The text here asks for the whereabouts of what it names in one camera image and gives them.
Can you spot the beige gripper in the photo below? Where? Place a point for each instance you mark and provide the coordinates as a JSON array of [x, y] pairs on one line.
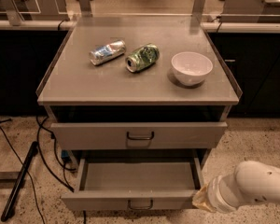
[[213, 192]]

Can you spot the grey drawer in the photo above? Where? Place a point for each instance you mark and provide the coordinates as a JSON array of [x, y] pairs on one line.
[[138, 135], [136, 180]]

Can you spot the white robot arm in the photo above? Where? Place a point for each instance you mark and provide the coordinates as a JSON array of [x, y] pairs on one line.
[[251, 183]]

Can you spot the grey top drawer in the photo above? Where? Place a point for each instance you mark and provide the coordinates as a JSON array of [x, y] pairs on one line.
[[138, 135]]

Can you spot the grey metal drawer cabinet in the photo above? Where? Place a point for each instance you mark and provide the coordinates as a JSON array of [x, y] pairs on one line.
[[75, 91]]

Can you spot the white bowl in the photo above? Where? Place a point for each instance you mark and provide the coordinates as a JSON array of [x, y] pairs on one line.
[[191, 68]]

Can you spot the blue power plug box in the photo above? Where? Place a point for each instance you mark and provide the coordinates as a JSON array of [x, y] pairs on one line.
[[65, 156]]

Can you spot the green soda can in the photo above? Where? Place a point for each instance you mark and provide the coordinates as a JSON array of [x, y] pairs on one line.
[[142, 58]]

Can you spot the black bar on floor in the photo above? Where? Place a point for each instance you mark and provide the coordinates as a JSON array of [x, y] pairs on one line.
[[9, 208]]

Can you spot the crushed silver blue can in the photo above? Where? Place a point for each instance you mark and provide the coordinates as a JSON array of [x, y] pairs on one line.
[[107, 52]]

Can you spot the clear acrylic barrier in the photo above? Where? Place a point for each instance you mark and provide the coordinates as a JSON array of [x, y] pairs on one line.
[[254, 11]]

